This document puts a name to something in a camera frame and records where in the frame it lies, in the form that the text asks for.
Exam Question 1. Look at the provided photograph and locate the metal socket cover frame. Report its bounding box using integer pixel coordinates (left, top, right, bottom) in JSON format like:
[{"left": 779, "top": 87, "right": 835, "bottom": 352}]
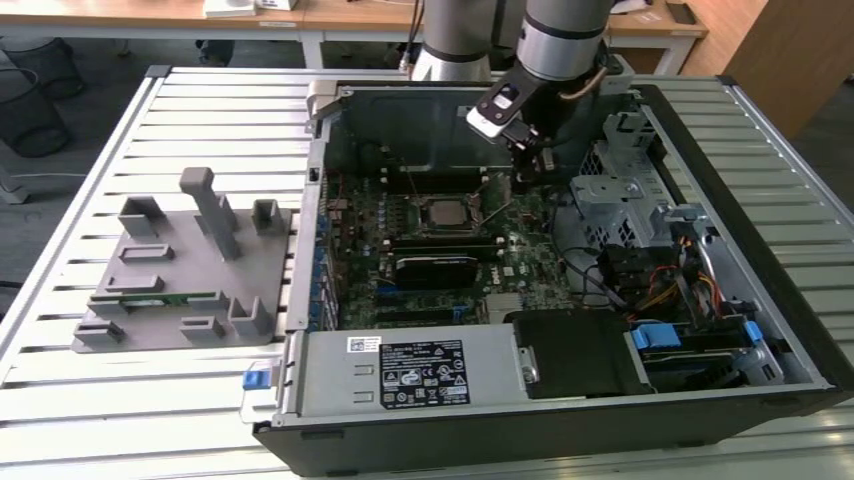
[{"left": 476, "top": 171, "right": 518, "bottom": 212}]

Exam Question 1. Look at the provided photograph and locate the silver square CPU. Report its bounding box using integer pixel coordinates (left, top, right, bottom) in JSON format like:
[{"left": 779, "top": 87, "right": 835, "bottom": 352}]
[{"left": 426, "top": 197, "right": 473, "bottom": 229}]

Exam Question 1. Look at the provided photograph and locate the black CPU socket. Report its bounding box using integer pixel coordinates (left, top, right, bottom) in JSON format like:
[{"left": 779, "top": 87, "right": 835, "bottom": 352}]
[{"left": 413, "top": 192, "right": 488, "bottom": 239}]

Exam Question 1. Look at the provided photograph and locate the grey metal drive cage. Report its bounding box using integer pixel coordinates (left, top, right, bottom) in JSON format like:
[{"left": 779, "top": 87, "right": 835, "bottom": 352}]
[{"left": 570, "top": 112, "right": 709, "bottom": 249}]

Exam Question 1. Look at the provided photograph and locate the green motherboard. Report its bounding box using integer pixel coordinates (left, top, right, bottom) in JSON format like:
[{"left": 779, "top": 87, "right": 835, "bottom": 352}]
[{"left": 319, "top": 169, "right": 582, "bottom": 331}]

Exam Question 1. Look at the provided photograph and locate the black installed RAM stick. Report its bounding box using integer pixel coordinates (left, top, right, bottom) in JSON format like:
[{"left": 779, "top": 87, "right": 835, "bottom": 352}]
[{"left": 390, "top": 233, "right": 501, "bottom": 259}]

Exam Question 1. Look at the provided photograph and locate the black graphics card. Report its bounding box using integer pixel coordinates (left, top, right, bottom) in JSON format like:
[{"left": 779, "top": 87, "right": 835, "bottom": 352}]
[{"left": 393, "top": 254, "right": 482, "bottom": 291}]

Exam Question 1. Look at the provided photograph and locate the silver chipset heatsink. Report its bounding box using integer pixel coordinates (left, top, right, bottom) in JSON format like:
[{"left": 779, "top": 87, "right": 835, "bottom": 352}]
[{"left": 484, "top": 293, "right": 526, "bottom": 324}]

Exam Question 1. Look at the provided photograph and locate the wooden cabinet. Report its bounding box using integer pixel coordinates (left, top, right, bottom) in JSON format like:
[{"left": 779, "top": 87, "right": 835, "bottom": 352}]
[{"left": 680, "top": 0, "right": 854, "bottom": 139}]

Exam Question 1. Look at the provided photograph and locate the black plastic shroud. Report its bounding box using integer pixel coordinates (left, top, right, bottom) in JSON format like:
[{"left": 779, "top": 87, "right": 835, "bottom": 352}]
[{"left": 504, "top": 309, "right": 653, "bottom": 400}]

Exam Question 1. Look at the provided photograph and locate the blue disk carrier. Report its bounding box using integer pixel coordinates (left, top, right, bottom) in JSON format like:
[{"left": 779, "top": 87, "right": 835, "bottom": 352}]
[{"left": 630, "top": 324, "right": 682, "bottom": 356}]

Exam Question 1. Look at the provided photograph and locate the grey power supply unit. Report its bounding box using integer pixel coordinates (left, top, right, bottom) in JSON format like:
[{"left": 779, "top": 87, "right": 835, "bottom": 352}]
[{"left": 273, "top": 327, "right": 536, "bottom": 416}]

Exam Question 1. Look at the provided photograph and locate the grey plastic parts rack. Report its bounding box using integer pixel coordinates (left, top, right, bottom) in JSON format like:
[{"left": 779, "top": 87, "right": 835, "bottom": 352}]
[{"left": 70, "top": 167, "right": 299, "bottom": 355}]

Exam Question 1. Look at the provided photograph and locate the black open PC case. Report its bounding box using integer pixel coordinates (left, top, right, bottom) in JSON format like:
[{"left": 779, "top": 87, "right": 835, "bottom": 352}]
[{"left": 251, "top": 79, "right": 854, "bottom": 479}]

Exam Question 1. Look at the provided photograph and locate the green RAM stick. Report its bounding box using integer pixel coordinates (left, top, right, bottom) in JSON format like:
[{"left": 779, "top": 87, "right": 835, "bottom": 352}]
[{"left": 90, "top": 292, "right": 222, "bottom": 307}]

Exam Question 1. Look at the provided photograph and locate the black mesh bin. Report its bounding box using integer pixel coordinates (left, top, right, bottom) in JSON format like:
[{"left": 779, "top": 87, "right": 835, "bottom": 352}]
[
  {"left": 0, "top": 37, "right": 87, "bottom": 101},
  {"left": 0, "top": 67, "right": 74, "bottom": 159}
]

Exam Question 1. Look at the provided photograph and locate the grey metal stand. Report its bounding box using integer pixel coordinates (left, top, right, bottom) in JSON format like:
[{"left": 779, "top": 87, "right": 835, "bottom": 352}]
[{"left": 0, "top": 164, "right": 33, "bottom": 205}]

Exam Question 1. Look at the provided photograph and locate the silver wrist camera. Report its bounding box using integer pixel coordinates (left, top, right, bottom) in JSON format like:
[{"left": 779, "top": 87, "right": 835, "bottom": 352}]
[{"left": 465, "top": 82, "right": 526, "bottom": 139}]

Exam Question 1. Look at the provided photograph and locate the grey case handle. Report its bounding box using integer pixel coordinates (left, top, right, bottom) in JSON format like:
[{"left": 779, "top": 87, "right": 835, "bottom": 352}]
[{"left": 305, "top": 80, "right": 344, "bottom": 135}]

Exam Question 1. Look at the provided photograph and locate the coloured wire bundle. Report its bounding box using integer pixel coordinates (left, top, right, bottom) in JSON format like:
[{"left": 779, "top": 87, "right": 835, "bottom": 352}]
[{"left": 626, "top": 237, "right": 726, "bottom": 321}]

